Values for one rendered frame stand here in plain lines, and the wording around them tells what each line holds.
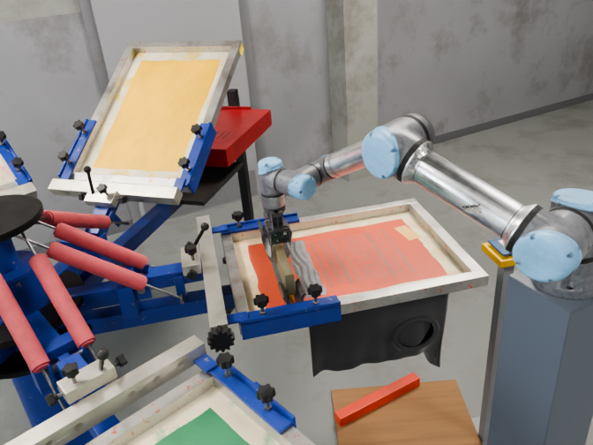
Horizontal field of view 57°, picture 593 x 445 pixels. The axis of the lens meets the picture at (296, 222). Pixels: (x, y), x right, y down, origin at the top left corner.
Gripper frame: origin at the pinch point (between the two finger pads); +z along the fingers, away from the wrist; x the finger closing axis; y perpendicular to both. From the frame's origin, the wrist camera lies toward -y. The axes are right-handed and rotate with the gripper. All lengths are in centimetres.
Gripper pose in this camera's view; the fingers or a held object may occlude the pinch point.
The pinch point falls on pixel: (278, 255)
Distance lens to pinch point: 186.5
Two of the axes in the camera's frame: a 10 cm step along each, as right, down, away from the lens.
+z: 0.8, 8.8, 4.8
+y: 2.1, 4.5, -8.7
